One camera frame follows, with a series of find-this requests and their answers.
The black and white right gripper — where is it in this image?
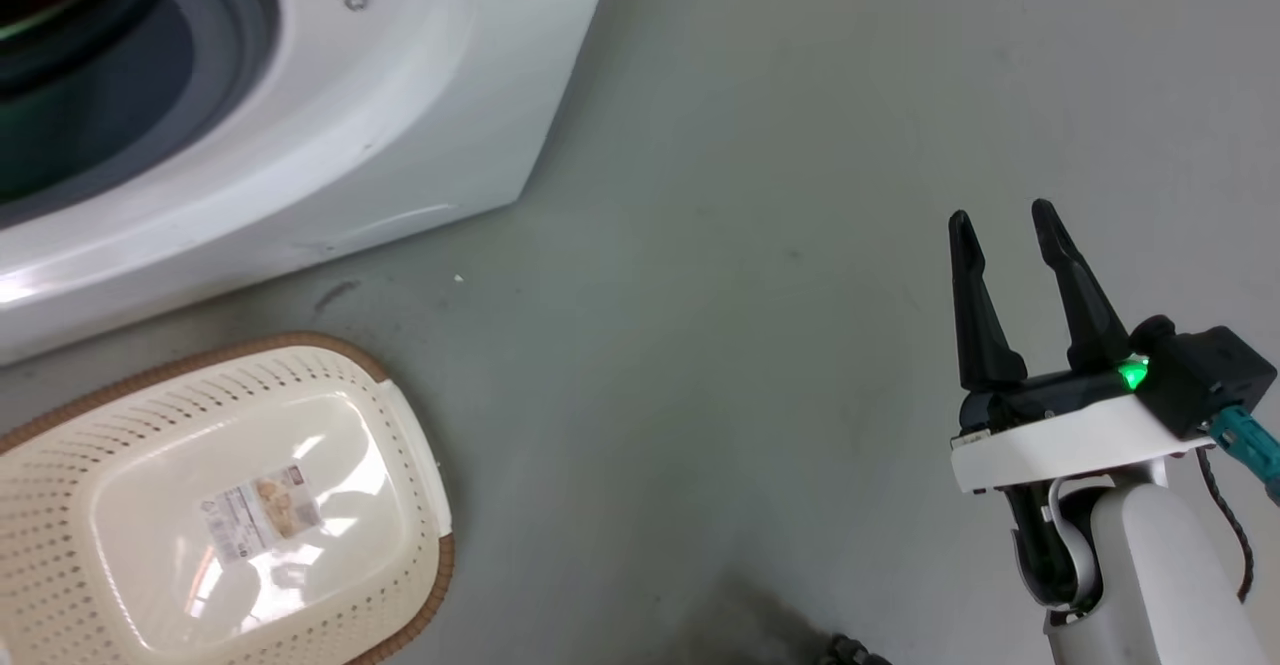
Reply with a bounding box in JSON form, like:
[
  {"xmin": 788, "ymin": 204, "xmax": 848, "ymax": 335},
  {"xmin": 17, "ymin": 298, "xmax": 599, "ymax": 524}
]
[{"xmin": 947, "ymin": 198, "xmax": 1217, "ymax": 495}]

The white front-load washing machine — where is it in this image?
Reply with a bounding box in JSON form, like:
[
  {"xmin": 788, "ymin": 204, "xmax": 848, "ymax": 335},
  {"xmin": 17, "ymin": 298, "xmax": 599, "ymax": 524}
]
[{"xmin": 0, "ymin": 0, "xmax": 621, "ymax": 366}]

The cream basket with brown rim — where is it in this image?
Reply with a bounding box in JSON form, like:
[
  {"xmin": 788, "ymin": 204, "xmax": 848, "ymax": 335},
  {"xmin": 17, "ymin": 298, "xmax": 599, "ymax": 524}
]
[{"xmin": 0, "ymin": 333, "xmax": 457, "ymax": 665}]

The paper product sticker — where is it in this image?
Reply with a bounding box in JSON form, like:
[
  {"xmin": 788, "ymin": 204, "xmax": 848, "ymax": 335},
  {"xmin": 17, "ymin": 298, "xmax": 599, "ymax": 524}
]
[{"xmin": 203, "ymin": 465, "xmax": 326, "ymax": 567}]

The grey rubber door gasket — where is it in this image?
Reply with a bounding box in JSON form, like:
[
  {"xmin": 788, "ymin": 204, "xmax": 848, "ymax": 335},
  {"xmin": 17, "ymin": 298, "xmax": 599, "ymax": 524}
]
[{"xmin": 0, "ymin": 0, "xmax": 282, "ymax": 228}]

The teal cable connector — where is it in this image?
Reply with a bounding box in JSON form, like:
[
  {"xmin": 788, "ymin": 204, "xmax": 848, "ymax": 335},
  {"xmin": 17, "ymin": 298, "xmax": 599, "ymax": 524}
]
[{"xmin": 1209, "ymin": 404, "xmax": 1280, "ymax": 506}]

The thin black cable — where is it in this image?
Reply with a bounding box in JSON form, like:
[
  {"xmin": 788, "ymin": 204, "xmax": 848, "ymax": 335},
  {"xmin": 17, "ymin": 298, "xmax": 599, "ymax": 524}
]
[{"xmin": 1195, "ymin": 445, "xmax": 1257, "ymax": 606}]

